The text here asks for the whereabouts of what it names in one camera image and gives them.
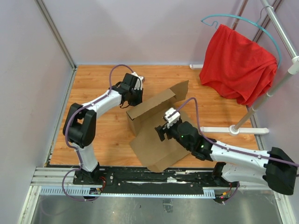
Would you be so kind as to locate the white clothes rack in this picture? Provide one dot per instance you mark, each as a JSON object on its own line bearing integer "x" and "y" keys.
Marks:
{"x": 268, "y": 17}

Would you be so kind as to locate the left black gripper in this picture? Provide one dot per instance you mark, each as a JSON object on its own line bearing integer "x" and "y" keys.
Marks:
{"x": 140, "y": 93}

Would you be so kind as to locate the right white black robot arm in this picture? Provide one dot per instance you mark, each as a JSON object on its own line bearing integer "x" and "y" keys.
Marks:
{"x": 273, "y": 168}

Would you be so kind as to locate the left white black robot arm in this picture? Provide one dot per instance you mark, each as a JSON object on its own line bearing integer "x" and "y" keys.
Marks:
{"x": 80, "y": 126}

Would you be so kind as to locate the red cloth shirt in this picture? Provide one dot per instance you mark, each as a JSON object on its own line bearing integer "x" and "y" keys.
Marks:
{"x": 236, "y": 67}

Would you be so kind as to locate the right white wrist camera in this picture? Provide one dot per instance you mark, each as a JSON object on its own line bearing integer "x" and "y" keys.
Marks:
{"x": 171, "y": 116}

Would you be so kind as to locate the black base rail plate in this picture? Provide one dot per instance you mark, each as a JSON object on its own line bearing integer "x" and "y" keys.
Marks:
{"x": 139, "y": 180}

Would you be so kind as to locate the aluminium frame post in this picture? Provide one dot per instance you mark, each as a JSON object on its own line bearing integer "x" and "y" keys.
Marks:
{"x": 48, "y": 18}

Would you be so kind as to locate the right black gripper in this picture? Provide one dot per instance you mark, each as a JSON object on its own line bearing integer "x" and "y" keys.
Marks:
{"x": 160, "y": 129}

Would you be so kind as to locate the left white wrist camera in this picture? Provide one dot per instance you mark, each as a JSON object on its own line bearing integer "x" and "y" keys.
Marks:
{"x": 139, "y": 82}

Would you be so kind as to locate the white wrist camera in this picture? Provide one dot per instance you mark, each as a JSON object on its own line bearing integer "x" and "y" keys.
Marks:
{"x": 139, "y": 82}
{"x": 171, "y": 116}

